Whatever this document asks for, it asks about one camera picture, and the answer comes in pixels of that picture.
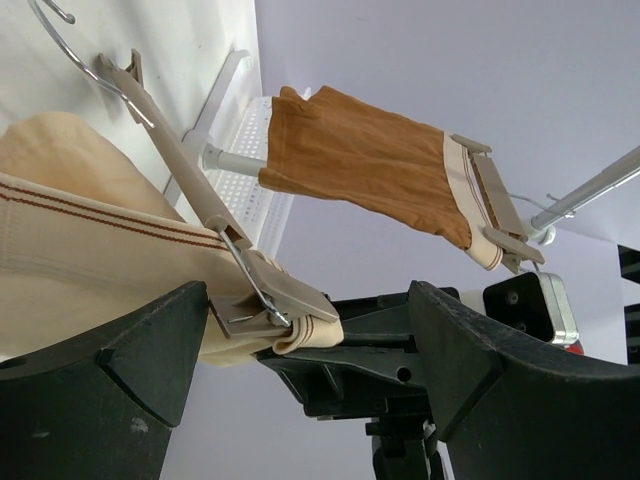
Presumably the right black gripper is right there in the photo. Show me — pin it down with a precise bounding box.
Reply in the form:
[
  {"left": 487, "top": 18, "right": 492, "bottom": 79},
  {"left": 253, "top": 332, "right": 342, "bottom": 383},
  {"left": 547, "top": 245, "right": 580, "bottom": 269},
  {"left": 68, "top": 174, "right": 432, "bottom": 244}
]
[{"left": 257, "top": 292, "right": 447, "bottom": 480}]

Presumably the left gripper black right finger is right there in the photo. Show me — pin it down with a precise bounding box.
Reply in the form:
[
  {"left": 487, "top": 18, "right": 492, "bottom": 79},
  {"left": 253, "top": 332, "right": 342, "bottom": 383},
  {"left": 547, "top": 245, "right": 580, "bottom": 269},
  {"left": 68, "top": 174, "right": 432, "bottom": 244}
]
[{"left": 409, "top": 281, "right": 639, "bottom": 479}]

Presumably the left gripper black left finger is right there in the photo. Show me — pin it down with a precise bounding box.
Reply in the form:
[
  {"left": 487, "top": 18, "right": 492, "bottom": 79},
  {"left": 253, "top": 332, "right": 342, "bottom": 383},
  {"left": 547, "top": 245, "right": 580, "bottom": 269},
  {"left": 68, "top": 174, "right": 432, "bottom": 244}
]
[{"left": 1, "top": 282, "right": 208, "bottom": 479}]

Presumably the wooden clip hanger with beige underwear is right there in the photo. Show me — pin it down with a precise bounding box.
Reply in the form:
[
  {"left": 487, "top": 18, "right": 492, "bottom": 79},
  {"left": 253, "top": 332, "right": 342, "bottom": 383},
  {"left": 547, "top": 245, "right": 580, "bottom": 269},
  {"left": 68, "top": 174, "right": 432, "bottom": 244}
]
[{"left": 29, "top": 1, "right": 339, "bottom": 339}]

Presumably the beige underwear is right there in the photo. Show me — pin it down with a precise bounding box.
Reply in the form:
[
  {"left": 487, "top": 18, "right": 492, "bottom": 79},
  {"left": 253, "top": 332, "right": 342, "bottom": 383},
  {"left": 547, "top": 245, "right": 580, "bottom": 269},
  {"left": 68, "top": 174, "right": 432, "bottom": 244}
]
[{"left": 0, "top": 110, "right": 344, "bottom": 369}]

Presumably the wooden hanger with brown underwear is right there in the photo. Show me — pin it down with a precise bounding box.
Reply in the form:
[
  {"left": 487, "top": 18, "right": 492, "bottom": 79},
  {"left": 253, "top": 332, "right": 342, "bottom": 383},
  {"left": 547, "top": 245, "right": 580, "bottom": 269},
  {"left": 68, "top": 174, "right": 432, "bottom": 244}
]
[{"left": 443, "top": 133, "right": 555, "bottom": 274}]

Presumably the brown underwear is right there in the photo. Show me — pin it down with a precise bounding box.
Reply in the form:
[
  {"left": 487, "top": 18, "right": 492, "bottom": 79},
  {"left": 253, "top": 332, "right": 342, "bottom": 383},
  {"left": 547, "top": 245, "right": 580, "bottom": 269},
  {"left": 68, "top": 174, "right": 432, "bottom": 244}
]
[{"left": 258, "top": 86, "right": 504, "bottom": 270}]

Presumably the white plastic basket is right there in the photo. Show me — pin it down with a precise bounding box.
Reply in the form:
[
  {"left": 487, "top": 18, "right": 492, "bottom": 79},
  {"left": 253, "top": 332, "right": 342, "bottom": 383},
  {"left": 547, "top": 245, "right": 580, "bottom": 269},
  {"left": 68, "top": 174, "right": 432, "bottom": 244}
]
[{"left": 202, "top": 96, "right": 294, "bottom": 257}]

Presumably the white clothes rack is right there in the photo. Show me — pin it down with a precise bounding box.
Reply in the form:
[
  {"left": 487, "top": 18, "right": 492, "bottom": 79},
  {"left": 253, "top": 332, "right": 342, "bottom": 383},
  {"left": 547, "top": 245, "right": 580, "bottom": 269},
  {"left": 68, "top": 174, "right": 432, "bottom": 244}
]
[{"left": 183, "top": 50, "right": 639, "bottom": 230}]

